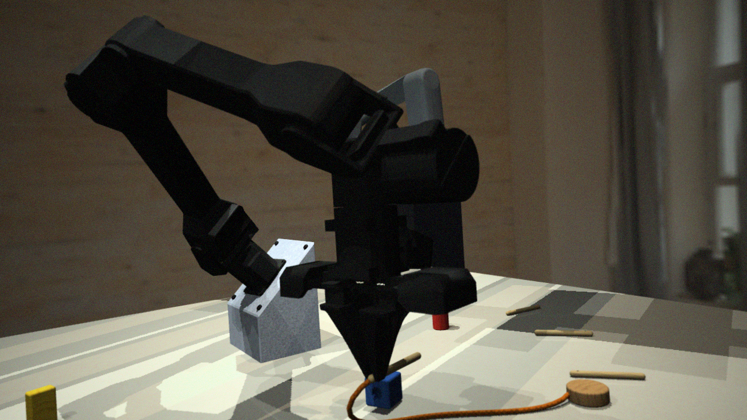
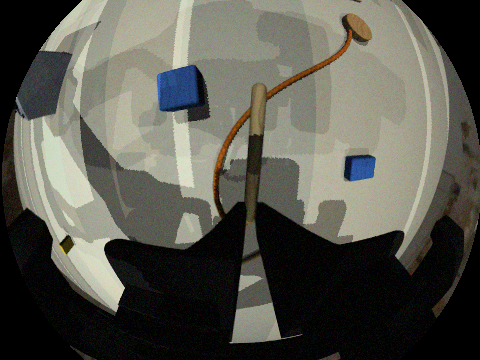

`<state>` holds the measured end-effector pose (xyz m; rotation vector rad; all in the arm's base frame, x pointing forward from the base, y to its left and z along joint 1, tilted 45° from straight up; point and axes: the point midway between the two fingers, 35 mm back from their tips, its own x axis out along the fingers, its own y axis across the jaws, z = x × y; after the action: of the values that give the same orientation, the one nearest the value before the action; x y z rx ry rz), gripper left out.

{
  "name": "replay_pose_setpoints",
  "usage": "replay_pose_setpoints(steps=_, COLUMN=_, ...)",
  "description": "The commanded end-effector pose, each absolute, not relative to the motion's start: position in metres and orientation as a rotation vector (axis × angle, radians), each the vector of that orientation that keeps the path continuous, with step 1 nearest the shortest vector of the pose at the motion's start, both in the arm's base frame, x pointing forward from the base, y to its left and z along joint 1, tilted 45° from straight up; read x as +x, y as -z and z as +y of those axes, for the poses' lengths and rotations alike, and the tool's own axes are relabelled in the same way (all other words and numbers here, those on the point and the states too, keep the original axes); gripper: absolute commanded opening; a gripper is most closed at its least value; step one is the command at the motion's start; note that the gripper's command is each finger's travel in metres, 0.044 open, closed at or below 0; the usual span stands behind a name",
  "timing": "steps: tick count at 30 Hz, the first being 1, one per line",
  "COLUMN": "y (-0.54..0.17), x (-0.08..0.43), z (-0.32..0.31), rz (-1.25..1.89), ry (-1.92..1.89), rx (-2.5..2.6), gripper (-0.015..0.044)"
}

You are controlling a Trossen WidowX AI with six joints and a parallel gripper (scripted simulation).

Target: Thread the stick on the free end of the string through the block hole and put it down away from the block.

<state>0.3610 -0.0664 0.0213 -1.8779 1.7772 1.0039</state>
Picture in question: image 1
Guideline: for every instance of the red cylinder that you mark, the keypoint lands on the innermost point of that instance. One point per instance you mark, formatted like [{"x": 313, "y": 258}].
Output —
[{"x": 440, "y": 322}]

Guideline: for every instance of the round wooden disc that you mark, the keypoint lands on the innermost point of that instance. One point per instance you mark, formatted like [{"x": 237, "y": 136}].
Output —
[{"x": 588, "y": 393}]

